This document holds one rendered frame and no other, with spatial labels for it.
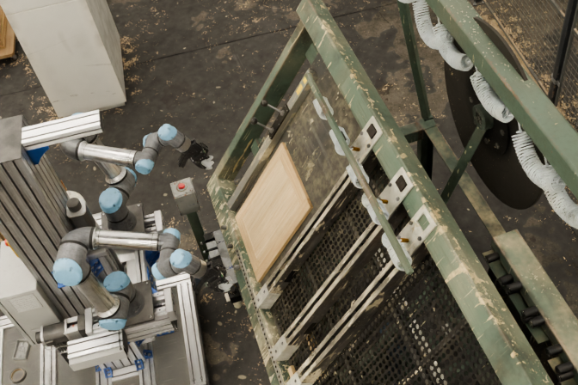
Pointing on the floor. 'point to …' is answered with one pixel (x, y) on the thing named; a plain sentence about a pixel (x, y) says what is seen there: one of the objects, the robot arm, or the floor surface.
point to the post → (198, 233)
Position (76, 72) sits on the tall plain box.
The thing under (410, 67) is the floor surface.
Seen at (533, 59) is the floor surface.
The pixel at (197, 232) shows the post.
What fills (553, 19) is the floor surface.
